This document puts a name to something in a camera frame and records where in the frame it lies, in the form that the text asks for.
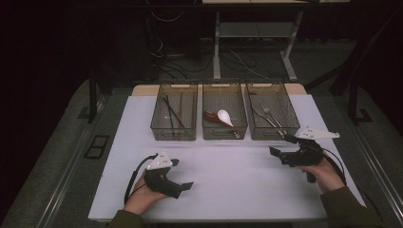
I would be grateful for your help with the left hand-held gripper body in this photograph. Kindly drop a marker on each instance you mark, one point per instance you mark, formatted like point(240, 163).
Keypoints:
point(158, 180)

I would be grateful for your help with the light wooden table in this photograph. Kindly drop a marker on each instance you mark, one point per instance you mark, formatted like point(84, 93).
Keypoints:
point(142, 90)

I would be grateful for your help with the translucent brown plastic bin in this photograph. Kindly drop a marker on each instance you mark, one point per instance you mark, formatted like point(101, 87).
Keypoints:
point(228, 98)
point(157, 110)
point(285, 104)

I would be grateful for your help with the black slanted stand leg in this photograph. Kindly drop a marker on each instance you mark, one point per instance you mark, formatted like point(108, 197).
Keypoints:
point(370, 47)

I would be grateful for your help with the brown wooden spoon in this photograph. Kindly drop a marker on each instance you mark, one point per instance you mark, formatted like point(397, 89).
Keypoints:
point(210, 116)

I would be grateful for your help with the white ceramic spoon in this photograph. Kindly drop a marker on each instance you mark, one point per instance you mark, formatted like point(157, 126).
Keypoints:
point(224, 117)

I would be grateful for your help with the person's left hand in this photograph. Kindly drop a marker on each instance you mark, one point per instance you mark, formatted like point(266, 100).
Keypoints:
point(139, 199)

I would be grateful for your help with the metal floor rail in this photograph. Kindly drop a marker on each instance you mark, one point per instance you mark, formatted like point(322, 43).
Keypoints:
point(61, 186)
point(380, 172)

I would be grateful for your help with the brown wooden chopstick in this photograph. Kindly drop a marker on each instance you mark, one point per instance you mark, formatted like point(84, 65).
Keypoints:
point(181, 110)

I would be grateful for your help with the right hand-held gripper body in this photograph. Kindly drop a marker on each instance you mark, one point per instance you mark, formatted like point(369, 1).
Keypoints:
point(307, 155)

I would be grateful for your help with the white-legged desk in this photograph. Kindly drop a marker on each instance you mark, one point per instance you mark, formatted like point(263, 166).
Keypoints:
point(216, 47)

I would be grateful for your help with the black metal stand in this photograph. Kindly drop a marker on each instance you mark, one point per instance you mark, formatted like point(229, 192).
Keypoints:
point(352, 101)
point(92, 101)

